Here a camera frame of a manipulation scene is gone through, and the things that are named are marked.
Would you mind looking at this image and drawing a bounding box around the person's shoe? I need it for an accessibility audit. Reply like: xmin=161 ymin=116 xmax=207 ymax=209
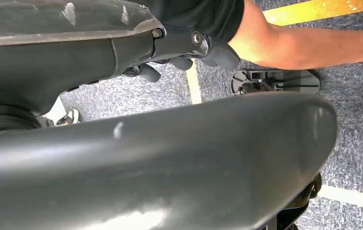
xmin=55 ymin=109 xmax=81 ymax=127

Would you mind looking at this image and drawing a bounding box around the person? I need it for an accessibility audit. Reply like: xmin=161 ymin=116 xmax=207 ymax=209
xmin=127 ymin=0 xmax=246 ymax=43

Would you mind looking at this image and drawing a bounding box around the white panel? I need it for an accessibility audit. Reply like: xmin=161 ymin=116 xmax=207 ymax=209
xmin=32 ymin=96 xmax=68 ymax=127

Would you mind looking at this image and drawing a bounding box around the yellow floor tape strip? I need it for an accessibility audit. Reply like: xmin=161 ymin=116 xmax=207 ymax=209
xmin=318 ymin=171 xmax=363 ymax=213
xmin=262 ymin=0 xmax=363 ymax=27
xmin=186 ymin=59 xmax=203 ymax=105

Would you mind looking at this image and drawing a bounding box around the black robot joint mechanism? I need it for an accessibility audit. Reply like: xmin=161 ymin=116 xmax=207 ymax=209
xmin=262 ymin=172 xmax=323 ymax=230

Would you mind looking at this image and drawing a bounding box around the black metal base plate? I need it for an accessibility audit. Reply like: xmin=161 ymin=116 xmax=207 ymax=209
xmin=231 ymin=69 xmax=321 ymax=96

